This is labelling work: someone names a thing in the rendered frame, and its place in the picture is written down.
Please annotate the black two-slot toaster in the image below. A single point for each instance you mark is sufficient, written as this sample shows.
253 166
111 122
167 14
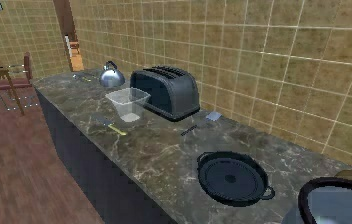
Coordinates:
170 91

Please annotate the dark marble kitchen counter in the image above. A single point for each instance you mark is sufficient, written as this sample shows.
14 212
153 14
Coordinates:
157 156

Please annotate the clear plastic measuring cup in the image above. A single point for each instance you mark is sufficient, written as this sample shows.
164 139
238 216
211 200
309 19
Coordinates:
129 101

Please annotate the black round pan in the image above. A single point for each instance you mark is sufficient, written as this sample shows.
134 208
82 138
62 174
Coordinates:
232 178

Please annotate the brown wooden door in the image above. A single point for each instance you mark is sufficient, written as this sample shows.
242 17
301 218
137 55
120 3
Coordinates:
71 36

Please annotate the red wooden chair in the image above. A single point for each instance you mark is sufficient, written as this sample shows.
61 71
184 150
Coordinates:
19 81

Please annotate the grey pot with black rim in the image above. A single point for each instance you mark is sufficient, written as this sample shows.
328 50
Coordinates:
334 205

